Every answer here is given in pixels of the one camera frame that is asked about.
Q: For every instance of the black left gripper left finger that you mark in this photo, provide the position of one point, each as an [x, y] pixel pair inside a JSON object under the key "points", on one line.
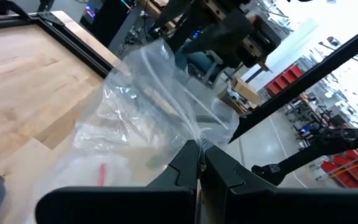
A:
{"points": [[120, 205]]}

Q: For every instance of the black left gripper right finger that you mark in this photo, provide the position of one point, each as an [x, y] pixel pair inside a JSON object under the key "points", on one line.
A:
{"points": [[275, 205]]}

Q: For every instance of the white elastic bandage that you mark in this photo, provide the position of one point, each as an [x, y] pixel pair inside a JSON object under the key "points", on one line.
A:
{"points": [[89, 172]]}

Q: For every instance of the clear plastic bag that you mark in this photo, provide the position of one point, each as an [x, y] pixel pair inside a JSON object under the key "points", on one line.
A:
{"points": [[141, 109]]}

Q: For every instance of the cardboard box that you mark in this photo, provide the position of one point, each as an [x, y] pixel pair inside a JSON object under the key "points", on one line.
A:
{"points": [[244, 91]]}

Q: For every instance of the red storage bin rack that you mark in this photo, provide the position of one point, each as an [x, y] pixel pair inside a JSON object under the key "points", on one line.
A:
{"points": [[284, 77]]}

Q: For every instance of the office chair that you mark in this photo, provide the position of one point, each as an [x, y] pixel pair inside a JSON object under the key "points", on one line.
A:
{"points": [[202, 62]]}

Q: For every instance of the black computer case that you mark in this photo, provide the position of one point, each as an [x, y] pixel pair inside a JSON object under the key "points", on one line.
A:
{"points": [[110, 21]]}

